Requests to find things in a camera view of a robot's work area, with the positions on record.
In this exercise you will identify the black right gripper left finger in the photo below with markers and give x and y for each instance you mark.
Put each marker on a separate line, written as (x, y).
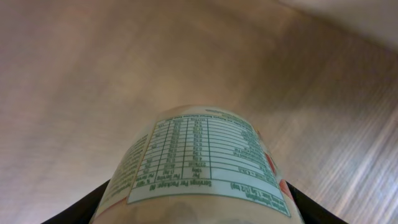
(81, 211)

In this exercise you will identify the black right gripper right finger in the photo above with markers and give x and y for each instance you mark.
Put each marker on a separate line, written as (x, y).
(312, 212)

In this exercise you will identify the green-lidded white jar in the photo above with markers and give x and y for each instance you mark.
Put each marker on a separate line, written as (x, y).
(197, 164)

